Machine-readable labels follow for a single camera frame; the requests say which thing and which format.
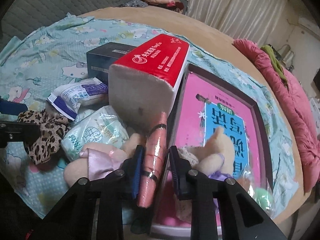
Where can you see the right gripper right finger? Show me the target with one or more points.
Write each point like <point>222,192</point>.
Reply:
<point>184,177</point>

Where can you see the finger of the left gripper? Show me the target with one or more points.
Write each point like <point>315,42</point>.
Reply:
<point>18,132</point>
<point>12,108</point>

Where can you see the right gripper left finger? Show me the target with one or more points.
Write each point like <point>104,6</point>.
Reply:
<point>133,168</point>

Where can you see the orange towel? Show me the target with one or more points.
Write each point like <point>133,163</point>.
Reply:
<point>155,152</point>

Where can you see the plush bear pink bow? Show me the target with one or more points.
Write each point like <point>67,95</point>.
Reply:
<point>96,160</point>

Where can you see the leopard print scrunchie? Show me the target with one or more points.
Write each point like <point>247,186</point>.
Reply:
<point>53,127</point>

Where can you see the green tissue pack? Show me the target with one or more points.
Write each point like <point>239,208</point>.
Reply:
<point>102,126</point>

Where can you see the white purple packet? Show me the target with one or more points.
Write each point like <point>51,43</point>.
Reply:
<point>67,99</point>

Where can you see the pink sponge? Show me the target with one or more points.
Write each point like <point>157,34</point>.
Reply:
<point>247,181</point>

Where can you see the green sponge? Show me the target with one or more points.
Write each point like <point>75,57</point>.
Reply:
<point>263,196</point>

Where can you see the plush bear purple bow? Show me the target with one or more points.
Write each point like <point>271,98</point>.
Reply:
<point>217,155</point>

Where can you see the white floral scrunchie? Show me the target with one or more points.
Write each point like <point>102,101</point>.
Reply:
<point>183,207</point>

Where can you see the dark shallow tray box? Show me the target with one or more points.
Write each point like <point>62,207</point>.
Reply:
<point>206,101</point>

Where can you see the pink blue book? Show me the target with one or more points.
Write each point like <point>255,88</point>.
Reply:
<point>219,130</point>

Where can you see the hello kitty blue cloth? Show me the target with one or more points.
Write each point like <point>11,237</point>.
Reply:
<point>31,68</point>

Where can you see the red white tissue pack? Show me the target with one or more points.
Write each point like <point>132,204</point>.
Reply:
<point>144,83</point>

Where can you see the dark blue box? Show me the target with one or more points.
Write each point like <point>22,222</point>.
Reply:
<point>99,59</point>

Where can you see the pink quilt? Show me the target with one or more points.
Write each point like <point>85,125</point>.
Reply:
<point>296,107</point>

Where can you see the green garment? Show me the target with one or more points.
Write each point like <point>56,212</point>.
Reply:
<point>275,63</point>

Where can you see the white curtain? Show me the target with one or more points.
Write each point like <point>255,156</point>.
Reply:
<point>254,20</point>

